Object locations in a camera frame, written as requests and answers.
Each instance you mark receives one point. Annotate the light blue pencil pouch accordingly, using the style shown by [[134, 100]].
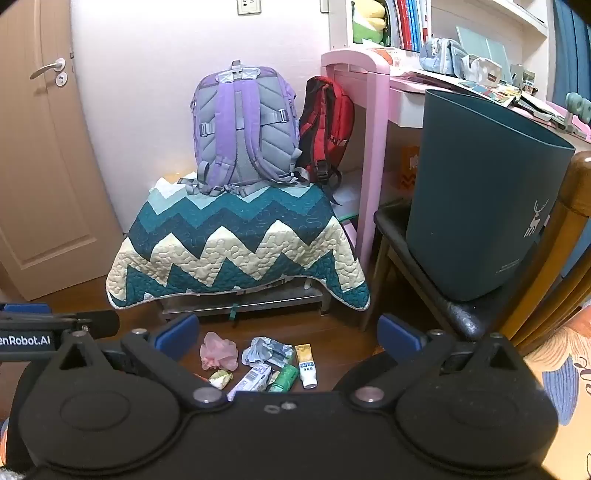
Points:
[[441, 55]]

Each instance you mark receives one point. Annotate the orange packet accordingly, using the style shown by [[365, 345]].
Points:
[[390, 55]]

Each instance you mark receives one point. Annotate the orange patterned bedding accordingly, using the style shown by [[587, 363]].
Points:
[[563, 369]]

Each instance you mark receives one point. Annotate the yellow white tube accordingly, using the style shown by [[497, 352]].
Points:
[[307, 367]]

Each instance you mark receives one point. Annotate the green bottle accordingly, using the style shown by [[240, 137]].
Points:
[[284, 378]]

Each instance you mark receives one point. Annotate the mint green clamp knob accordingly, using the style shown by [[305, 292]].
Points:
[[579, 108]]

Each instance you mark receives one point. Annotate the yellow green plush toy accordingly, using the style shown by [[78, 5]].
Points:
[[369, 21]]

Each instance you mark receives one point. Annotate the light wooden door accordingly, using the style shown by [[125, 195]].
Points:
[[41, 184]]

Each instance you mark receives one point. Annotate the white bookshelf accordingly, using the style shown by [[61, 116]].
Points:
[[339, 23]]

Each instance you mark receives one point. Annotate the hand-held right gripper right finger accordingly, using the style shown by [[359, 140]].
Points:
[[399, 334]]

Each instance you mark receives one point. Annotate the red binder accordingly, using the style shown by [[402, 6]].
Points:
[[404, 21]]

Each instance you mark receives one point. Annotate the pink desk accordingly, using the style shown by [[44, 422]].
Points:
[[374, 138]]

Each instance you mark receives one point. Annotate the white wall socket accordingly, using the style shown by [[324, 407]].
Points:
[[249, 5]]

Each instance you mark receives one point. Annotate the round silver door lock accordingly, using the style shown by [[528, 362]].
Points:
[[61, 79]]

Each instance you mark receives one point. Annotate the blue curtain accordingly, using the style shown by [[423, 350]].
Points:
[[570, 46]]

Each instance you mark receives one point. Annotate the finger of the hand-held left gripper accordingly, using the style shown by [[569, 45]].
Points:
[[25, 308], [99, 323]]

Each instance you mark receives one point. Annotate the wooden chair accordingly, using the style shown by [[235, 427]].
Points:
[[554, 258]]

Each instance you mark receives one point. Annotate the white purple carton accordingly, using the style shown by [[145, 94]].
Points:
[[249, 381]]

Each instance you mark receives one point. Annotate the grey wrapper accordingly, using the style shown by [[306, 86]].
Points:
[[265, 350]]

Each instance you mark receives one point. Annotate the orange patterned package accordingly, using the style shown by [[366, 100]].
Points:
[[408, 168]]

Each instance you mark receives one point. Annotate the pink plastic bag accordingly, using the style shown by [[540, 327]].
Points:
[[217, 350]]

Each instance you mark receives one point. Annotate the dark teal trash bin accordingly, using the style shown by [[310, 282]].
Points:
[[480, 194]]

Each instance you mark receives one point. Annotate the colourful picture sheet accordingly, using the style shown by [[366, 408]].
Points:
[[489, 92]]

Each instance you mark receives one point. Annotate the red black backpack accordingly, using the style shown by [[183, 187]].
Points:
[[323, 129]]

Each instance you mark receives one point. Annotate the grey green notebook case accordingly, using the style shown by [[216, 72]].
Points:
[[535, 104]]

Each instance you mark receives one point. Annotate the blue book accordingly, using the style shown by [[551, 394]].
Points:
[[418, 23]]

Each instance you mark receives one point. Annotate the grey dotted pencil pouch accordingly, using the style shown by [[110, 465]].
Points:
[[480, 69]]

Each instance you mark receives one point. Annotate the yellow wrapper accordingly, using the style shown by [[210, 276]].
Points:
[[220, 378]]

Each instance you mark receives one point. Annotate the purple grey backpack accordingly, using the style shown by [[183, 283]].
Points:
[[244, 134]]

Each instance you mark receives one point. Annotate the teal zigzag quilted blanket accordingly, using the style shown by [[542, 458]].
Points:
[[231, 240]]

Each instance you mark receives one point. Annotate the pale teal book stand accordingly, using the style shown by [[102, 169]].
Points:
[[485, 46]]

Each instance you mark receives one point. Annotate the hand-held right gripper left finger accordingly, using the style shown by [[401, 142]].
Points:
[[178, 337]]

